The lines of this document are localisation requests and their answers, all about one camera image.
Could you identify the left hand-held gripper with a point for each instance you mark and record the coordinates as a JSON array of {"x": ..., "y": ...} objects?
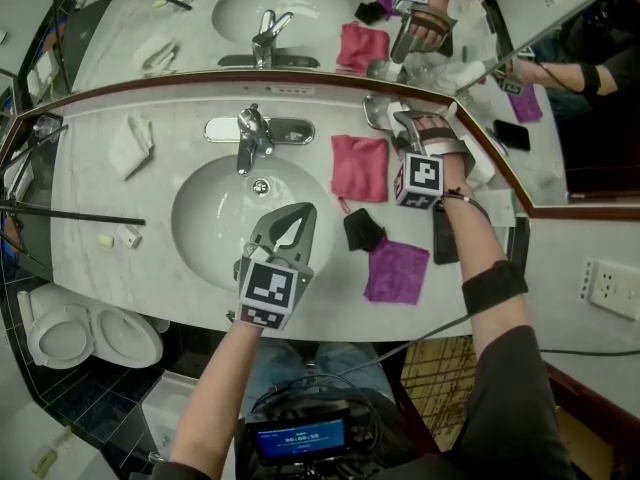
[{"x": 270, "y": 293}]

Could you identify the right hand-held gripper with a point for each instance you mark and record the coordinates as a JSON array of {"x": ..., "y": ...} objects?
[{"x": 420, "y": 180}]

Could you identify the silver soap dish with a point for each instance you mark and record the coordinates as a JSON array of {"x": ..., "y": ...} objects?
[{"x": 375, "y": 110}]

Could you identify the person's right forearm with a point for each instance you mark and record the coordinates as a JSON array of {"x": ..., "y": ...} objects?
[{"x": 480, "y": 248}]

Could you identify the person's left forearm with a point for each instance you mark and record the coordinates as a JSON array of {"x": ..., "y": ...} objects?
[{"x": 215, "y": 393}]

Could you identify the person's right hand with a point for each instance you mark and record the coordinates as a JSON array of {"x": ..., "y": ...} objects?
[{"x": 435, "y": 128}]

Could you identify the pink cloth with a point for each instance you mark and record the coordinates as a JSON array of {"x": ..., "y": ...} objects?
[{"x": 360, "y": 168}]

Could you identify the black cloth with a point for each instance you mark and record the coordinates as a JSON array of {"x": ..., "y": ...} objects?
[{"x": 362, "y": 230}]

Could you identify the white sink basin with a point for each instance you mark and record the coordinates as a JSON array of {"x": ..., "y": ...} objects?
[{"x": 210, "y": 218}]

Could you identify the thick folded white towel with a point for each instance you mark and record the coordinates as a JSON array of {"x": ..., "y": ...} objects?
[{"x": 482, "y": 165}]

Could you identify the chrome faucet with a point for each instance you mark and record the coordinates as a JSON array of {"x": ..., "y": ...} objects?
[{"x": 255, "y": 133}]

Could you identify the black smartphone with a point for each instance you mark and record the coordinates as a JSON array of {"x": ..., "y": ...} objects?
[{"x": 444, "y": 243}]

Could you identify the purple cloth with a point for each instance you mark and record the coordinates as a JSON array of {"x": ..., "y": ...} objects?
[{"x": 397, "y": 273}]

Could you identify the narrow wood framed mirror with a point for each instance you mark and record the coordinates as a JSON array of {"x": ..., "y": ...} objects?
[{"x": 540, "y": 143}]

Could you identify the person's blue jeans legs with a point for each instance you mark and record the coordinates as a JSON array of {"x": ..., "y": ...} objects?
[{"x": 280, "y": 363}]

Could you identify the long black ledge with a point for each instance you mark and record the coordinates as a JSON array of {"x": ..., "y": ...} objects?
[{"x": 519, "y": 240}]

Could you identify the small white box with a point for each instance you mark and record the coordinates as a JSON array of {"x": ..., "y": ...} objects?
[{"x": 129, "y": 236}]

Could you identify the small folded white towel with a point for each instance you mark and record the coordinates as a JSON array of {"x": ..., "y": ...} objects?
[{"x": 130, "y": 145}]

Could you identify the small pale yellow block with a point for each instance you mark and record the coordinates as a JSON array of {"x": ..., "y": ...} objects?
[{"x": 106, "y": 241}]

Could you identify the chest mounted monitor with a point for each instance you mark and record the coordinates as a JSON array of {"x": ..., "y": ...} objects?
[{"x": 300, "y": 438}]

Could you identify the black tripod light stand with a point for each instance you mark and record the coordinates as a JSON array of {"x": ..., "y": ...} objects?
[{"x": 75, "y": 215}]

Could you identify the white toilet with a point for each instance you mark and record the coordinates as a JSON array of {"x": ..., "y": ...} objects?
[{"x": 75, "y": 333}]

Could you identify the wide wood framed mirror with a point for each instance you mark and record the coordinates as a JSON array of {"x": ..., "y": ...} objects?
[{"x": 150, "y": 33}]

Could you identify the person's dark grey shirt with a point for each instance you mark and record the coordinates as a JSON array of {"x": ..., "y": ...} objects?
[{"x": 515, "y": 408}]

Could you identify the cream wall power socket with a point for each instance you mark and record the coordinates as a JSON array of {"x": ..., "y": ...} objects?
[{"x": 615, "y": 290}]

